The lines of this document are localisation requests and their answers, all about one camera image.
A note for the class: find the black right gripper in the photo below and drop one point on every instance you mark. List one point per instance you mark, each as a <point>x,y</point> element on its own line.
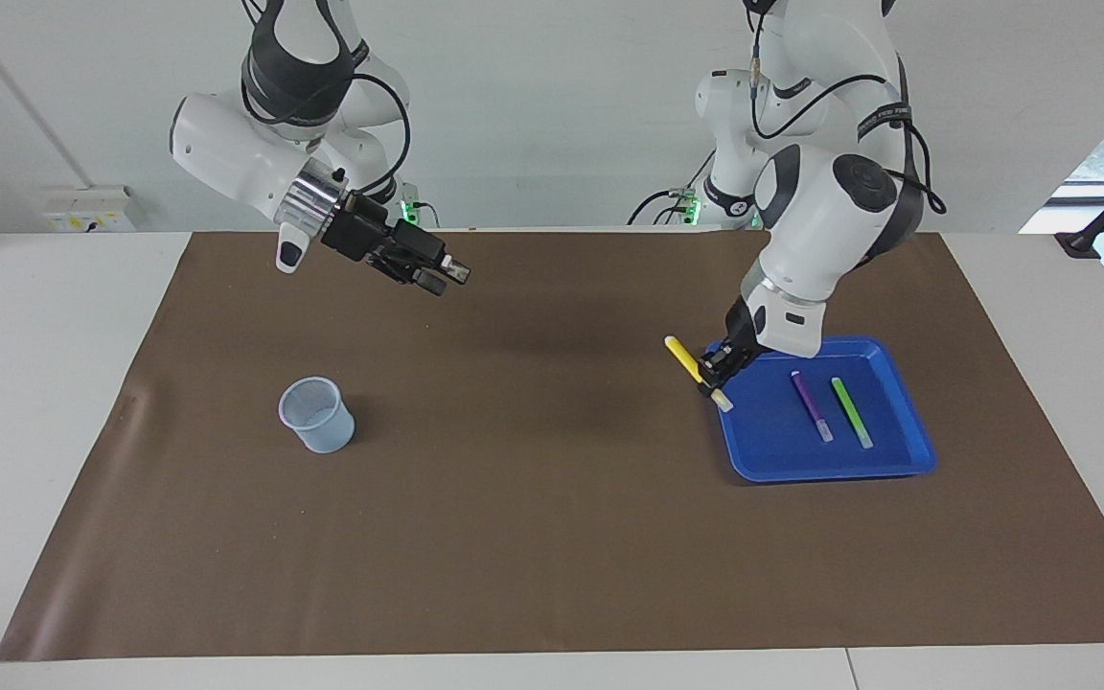
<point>365,230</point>

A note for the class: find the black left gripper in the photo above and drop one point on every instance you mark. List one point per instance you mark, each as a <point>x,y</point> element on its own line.
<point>739,345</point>

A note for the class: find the yellow pen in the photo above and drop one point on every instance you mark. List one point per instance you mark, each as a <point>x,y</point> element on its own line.
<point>678,353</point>

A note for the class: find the purple pen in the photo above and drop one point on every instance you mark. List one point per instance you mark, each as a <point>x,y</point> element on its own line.
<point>812,406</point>

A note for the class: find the green pen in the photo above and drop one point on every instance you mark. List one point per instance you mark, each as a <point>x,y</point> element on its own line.
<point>851,412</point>

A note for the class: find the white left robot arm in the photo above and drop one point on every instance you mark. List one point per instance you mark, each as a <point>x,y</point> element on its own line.
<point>830,220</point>

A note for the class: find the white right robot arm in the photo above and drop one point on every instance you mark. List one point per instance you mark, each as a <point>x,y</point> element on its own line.
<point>226,144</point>

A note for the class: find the blue plastic tray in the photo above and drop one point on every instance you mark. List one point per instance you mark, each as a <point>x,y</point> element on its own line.
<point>801,450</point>

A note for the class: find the translucent plastic cup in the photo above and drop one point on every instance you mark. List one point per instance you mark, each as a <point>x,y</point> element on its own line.
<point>322,431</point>

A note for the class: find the brown table mat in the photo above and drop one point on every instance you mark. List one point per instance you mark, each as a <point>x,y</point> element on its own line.
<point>552,527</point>

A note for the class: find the white wall socket box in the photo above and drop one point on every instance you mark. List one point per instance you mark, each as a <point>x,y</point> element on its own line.
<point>87,206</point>

